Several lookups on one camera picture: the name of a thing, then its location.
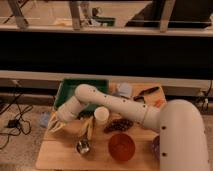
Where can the wooden table board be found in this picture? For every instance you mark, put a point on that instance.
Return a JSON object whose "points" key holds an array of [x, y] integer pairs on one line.
{"points": [[58, 151]]}

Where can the bunch of dark grapes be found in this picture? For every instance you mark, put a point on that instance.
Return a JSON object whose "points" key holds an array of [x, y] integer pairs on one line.
{"points": [[118, 125]]}

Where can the blue sponge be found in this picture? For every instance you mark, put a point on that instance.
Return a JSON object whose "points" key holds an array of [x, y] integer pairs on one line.
{"points": [[44, 119]]}

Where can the green plastic tray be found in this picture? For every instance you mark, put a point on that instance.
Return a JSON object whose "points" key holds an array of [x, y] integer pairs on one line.
{"points": [[68, 85]]}

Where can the orange plastic bowl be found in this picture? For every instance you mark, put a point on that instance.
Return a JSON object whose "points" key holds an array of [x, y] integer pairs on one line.
{"points": [[121, 147]]}

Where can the small blue cup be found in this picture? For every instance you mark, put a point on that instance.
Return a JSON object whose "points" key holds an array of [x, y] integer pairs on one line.
{"points": [[116, 95]]}

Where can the white plastic cup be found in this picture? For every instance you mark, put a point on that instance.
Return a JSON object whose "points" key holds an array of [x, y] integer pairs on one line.
{"points": [[101, 115]]}

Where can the purple plastic bowl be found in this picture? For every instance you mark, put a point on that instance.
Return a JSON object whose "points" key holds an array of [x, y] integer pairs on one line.
{"points": [[156, 147]]}

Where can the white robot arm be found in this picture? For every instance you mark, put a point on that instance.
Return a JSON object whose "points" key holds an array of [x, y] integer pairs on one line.
{"points": [[183, 142]]}

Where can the orange carrot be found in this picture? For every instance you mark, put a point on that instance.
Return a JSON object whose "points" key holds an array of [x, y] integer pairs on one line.
{"points": [[159, 103]]}

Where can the small metal cup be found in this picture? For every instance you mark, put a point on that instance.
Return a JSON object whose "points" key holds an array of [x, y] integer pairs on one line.
{"points": [[83, 146]]}

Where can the yellow banana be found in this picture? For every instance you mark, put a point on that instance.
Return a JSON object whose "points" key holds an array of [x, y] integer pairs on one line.
{"points": [[87, 128]]}

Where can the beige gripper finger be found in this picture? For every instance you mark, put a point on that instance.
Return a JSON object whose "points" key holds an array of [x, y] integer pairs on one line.
{"points": [[52, 121], [56, 126]]}

